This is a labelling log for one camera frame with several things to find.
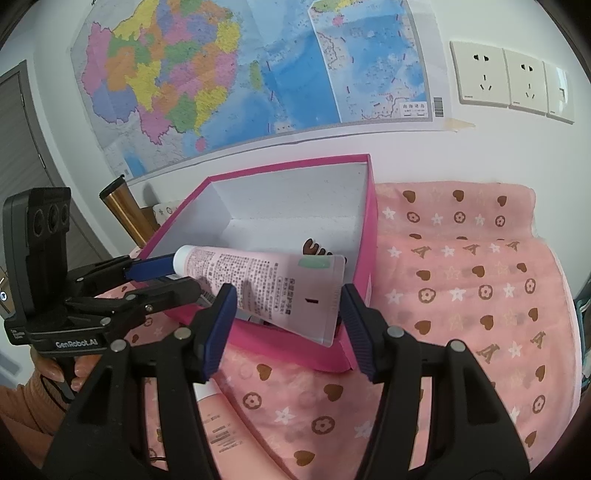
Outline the person's left forearm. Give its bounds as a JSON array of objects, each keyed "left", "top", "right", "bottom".
[{"left": 0, "top": 371, "right": 75, "bottom": 437}]

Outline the wall map poster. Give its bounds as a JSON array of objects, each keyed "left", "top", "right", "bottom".
[{"left": 70, "top": 0, "right": 451, "bottom": 178}]

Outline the grey door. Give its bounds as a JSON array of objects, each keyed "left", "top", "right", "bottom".
[{"left": 0, "top": 60, "right": 109, "bottom": 287}]

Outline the pink printed blanket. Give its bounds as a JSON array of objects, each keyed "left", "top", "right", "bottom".
[{"left": 99, "top": 181, "right": 583, "bottom": 480}]

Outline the white wall socket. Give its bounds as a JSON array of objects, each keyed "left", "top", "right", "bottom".
[
  {"left": 502, "top": 48, "right": 551, "bottom": 114},
  {"left": 450, "top": 41, "right": 511, "bottom": 108}
]

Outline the brown wooden back scratcher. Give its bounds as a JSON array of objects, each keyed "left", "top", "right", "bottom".
[{"left": 300, "top": 239, "right": 334, "bottom": 257}]

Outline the salmon pink tube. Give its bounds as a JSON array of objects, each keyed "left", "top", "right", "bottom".
[{"left": 194, "top": 383, "right": 259, "bottom": 480}]

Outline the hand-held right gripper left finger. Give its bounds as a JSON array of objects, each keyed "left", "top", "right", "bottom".
[{"left": 46, "top": 283, "right": 238, "bottom": 480}]

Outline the copper flask black lid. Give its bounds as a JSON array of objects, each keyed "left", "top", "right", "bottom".
[{"left": 99, "top": 175, "right": 160, "bottom": 250}]

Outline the person's left hand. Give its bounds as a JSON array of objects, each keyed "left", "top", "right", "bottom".
[{"left": 28, "top": 346, "right": 102, "bottom": 386}]

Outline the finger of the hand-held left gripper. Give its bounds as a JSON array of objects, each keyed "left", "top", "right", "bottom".
[
  {"left": 67, "top": 276, "right": 204, "bottom": 330},
  {"left": 69, "top": 253, "right": 178, "bottom": 291}
]

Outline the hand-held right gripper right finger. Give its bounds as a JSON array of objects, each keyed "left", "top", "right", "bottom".
[{"left": 341, "top": 283, "right": 532, "bottom": 480}]

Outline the narrow white wall switch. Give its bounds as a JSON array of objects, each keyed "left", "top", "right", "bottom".
[{"left": 545, "top": 62, "right": 576, "bottom": 124}]

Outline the pale pink tube white cap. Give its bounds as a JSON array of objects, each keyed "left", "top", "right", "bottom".
[{"left": 173, "top": 244, "right": 347, "bottom": 347}]

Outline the pink cardboard box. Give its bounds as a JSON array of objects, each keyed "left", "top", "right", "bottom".
[{"left": 139, "top": 154, "right": 377, "bottom": 374}]

